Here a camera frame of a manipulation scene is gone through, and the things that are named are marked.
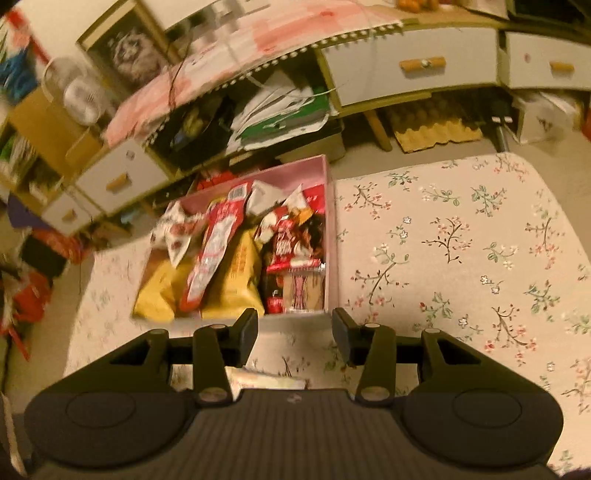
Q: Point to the red clear-window snack packet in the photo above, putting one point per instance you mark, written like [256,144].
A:
[210,254]

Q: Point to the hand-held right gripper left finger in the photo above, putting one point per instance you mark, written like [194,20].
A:
[247,330]

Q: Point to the white box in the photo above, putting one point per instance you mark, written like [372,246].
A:
[540,115]

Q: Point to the yellow snack packet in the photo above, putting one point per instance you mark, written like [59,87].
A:
[235,277]
[154,290]

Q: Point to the red snack packet white figure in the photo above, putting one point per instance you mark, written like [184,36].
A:
[286,237]

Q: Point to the small red snack packet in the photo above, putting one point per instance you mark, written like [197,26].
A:
[315,194]

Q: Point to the brown biscuit pack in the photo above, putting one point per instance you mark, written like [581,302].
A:
[300,290]

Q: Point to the cardboard egg tray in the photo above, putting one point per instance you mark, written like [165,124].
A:
[434,129]

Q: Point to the stack of papers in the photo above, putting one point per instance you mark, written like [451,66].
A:
[277,106]

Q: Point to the small white fan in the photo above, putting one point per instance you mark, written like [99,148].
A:
[83,97]

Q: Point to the white desk with drawers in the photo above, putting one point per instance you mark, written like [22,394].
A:
[207,64]

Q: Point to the framed picture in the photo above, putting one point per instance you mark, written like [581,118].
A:
[131,50]

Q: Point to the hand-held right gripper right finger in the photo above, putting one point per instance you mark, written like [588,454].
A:
[344,332]

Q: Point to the pink cardboard box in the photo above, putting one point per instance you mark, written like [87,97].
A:
[334,258]

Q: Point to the brown cardboard box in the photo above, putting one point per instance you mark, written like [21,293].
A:
[46,129]

